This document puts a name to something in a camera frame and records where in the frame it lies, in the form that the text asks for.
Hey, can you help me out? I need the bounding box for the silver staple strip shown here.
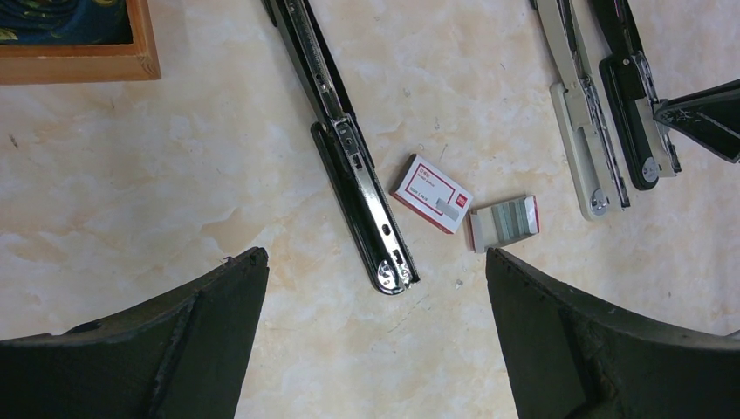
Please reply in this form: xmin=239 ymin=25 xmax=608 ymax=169
xmin=491 ymin=196 xmax=540 ymax=244

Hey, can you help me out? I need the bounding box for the orange wooden compartment tray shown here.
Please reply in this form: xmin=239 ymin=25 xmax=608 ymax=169
xmin=1 ymin=1 xmax=161 ymax=85

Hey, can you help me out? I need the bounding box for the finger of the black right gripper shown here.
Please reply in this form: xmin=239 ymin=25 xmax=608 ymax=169
xmin=654 ymin=80 xmax=739 ymax=163

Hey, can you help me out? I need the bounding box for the red white staple box sleeve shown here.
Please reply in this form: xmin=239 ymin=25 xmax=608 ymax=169
xmin=391 ymin=154 xmax=473 ymax=235

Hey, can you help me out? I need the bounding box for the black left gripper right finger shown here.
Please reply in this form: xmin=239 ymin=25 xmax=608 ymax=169
xmin=486 ymin=249 xmax=739 ymax=418

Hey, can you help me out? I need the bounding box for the beige and black stapler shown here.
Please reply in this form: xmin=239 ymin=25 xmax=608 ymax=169
xmin=531 ymin=0 xmax=630 ymax=221

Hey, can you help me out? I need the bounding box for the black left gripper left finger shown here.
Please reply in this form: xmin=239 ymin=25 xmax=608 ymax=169
xmin=1 ymin=247 xmax=269 ymax=418

